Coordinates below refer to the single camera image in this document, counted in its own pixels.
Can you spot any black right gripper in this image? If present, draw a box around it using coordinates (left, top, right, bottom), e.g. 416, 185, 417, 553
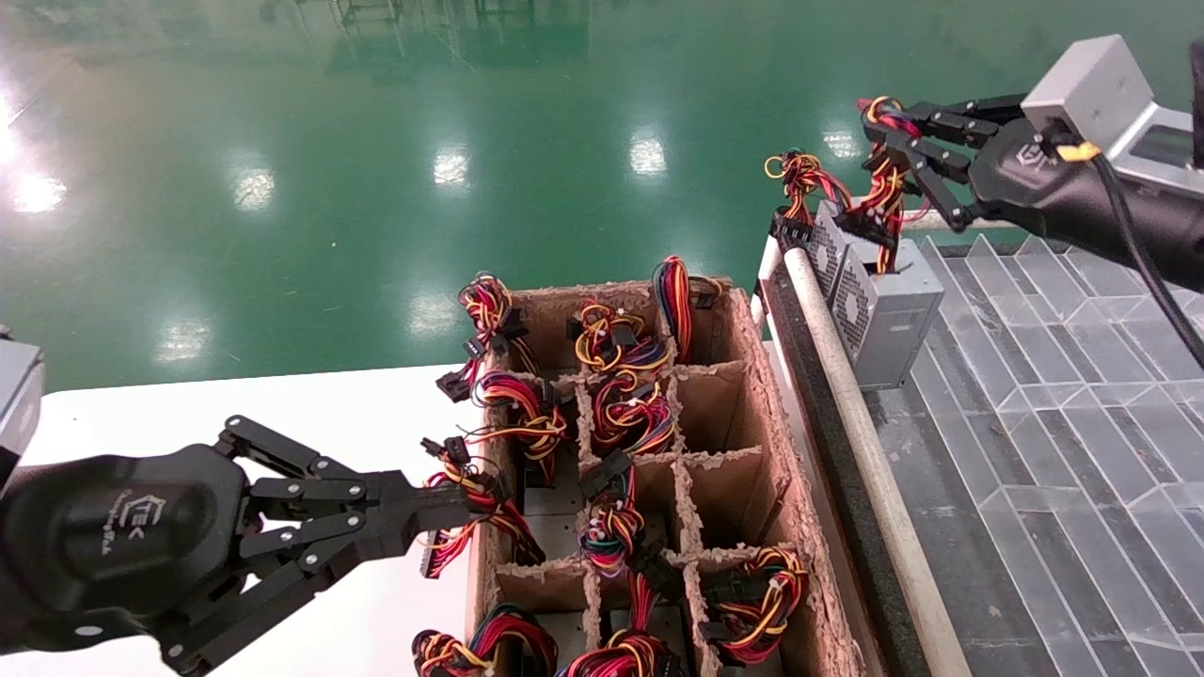
863, 93, 1122, 238

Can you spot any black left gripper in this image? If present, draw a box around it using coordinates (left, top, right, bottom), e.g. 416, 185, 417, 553
0, 446, 472, 677

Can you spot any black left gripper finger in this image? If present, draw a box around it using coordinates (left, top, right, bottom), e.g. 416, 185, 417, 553
214, 416, 493, 521

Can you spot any brown divided cardboard box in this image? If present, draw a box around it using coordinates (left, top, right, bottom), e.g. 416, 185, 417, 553
466, 277, 871, 677

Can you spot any clear ribbed conveyor surface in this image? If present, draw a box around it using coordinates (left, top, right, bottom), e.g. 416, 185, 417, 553
870, 230, 1204, 677

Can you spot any black cable yellow tag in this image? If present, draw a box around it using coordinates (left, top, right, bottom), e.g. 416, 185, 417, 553
1055, 140, 1204, 370

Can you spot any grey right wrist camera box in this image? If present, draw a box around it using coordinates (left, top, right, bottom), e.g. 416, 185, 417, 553
1021, 35, 1157, 148

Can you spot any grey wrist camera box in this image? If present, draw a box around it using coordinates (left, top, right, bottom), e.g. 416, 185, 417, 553
1021, 35, 1157, 148
0, 337, 45, 492

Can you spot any silver camera mount bracket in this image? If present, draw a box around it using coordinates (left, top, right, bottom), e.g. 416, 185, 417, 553
1105, 102, 1204, 200

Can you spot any black conveyor frame strip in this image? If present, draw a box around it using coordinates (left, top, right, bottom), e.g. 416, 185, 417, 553
760, 268, 937, 677

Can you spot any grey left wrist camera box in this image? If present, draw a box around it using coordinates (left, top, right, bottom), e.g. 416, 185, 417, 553
0, 337, 45, 492

